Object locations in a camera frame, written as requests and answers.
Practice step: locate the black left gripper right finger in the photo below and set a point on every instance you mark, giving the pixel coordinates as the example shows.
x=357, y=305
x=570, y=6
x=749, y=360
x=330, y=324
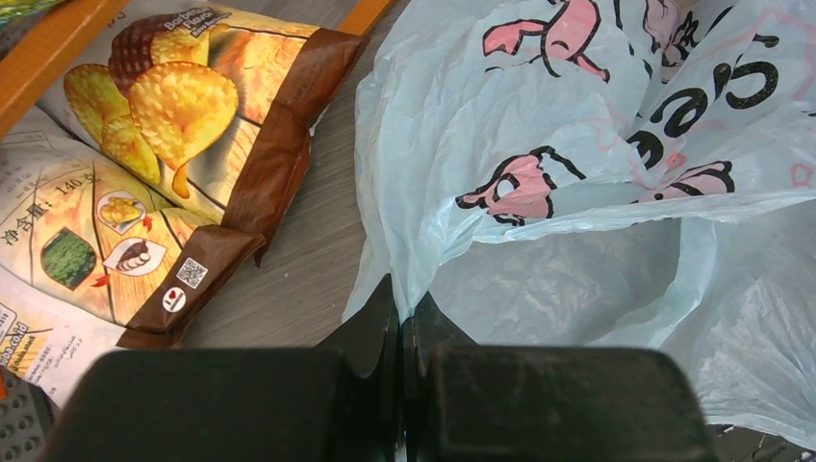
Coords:
x=467, y=402

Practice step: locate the light blue plastic bag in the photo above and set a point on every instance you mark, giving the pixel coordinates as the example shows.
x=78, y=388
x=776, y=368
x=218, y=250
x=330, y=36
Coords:
x=605, y=173

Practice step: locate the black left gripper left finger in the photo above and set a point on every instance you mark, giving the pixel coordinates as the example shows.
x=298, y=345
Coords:
x=334, y=401

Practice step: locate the white brown snack bag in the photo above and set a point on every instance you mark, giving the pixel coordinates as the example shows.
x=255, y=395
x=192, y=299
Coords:
x=93, y=260

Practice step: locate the barbecue chips bag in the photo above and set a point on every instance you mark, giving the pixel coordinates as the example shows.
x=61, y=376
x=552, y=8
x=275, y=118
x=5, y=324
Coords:
x=244, y=182

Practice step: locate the wooden shelf rack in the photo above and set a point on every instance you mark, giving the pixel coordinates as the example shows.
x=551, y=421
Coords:
x=44, y=57

